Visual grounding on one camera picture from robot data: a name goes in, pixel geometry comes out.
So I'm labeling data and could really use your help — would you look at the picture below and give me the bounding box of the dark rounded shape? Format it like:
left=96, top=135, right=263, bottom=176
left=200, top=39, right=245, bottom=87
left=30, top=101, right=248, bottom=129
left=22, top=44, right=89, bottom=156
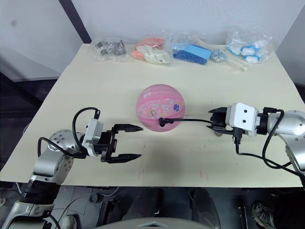
left=187, top=187, right=222, bottom=229

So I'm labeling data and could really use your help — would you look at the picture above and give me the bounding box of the small bag of metal parts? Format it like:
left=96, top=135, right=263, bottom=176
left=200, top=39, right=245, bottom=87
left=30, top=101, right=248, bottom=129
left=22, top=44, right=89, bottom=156
left=210, top=49, right=227, bottom=63

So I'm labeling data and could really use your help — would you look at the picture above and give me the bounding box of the bag of orange white gloves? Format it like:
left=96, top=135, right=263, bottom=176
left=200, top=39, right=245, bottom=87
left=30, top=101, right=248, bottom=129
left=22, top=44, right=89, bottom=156
left=131, top=29, right=174, bottom=65

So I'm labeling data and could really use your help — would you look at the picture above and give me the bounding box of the white shoe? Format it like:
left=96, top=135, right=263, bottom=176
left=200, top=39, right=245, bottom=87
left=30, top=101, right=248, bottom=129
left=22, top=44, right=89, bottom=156
left=58, top=214, right=78, bottom=229

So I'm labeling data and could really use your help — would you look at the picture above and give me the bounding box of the bag of blue white items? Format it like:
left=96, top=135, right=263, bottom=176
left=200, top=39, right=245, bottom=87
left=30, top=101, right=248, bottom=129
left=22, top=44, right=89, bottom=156
left=224, top=25, right=275, bottom=65

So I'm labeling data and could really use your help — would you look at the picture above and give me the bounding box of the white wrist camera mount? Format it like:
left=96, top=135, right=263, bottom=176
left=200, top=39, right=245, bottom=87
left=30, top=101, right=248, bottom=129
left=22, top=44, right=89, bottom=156
left=81, top=117, right=105, bottom=157
left=225, top=103, right=261, bottom=137

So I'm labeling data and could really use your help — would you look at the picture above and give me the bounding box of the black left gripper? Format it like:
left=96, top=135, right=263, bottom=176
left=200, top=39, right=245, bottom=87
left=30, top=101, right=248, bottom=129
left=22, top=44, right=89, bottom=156
left=94, top=123, right=144, bottom=165

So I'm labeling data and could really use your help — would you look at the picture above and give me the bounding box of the grey sneaker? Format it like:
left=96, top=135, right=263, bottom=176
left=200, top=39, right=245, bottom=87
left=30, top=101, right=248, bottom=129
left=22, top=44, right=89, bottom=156
left=252, top=202, right=277, bottom=229

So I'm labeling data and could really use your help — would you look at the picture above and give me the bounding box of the pink printed ball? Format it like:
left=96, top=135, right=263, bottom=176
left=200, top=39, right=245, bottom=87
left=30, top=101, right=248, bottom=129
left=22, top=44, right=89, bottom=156
left=136, top=83, right=186, bottom=133

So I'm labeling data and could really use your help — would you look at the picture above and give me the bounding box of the grey robot torso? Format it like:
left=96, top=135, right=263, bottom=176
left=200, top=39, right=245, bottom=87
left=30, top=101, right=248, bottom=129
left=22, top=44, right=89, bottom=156
left=94, top=216, right=216, bottom=229

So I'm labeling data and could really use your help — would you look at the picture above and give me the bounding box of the bag of blue plastic parts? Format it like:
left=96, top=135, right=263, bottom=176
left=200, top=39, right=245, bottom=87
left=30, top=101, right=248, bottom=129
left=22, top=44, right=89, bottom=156
left=171, top=31, right=213, bottom=67

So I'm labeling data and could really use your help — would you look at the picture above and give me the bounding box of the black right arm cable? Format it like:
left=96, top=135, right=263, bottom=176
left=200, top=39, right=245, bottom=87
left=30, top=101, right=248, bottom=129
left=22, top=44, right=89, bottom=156
left=232, top=107, right=305, bottom=179

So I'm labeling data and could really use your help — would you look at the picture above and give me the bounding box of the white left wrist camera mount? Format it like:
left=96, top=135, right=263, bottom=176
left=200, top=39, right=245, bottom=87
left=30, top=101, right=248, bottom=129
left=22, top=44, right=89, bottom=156
left=81, top=117, right=105, bottom=157

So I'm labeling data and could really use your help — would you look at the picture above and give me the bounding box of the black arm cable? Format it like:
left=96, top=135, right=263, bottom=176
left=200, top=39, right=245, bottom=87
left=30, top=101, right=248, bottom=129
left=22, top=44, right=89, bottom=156
left=232, top=107, right=305, bottom=179
left=37, top=107, right=102, bottom=159

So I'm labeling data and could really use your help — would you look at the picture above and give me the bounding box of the bag of white sticks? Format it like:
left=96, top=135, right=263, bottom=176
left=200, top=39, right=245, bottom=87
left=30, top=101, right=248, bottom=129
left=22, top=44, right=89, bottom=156
left=197, top=39, right=249, bottom=73

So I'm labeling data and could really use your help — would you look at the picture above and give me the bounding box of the plastic bag of black clips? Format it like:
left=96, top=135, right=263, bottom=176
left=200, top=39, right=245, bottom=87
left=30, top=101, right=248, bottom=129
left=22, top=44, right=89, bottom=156
left=89, top=35, right=130, bottom=62

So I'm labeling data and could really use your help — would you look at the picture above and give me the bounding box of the dark diagonal frame beam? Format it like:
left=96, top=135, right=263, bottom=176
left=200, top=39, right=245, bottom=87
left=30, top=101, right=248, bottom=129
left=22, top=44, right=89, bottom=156
left=70, top=0, right=93, bottom=44

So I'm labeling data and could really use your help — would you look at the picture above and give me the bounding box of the black hand pump with hose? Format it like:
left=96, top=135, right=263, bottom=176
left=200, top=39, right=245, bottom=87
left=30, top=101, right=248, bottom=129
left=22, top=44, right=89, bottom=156
left=158, top=113, right=226, bottom=137

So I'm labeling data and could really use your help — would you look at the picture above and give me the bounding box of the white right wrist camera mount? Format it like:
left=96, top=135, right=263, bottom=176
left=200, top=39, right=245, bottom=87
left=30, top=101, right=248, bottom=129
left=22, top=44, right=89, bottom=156
left=225, top=103, right=261, bottom=137

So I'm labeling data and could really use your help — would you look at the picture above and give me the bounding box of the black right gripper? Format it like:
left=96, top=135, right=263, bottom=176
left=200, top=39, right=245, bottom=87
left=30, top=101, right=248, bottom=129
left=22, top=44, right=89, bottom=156
left=206, top=106, right=236, bottom=135

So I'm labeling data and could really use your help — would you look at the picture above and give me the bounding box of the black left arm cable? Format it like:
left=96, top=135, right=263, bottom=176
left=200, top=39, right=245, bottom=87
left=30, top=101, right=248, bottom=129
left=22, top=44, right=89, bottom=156
left=37, top=107, right=102, bottom=159

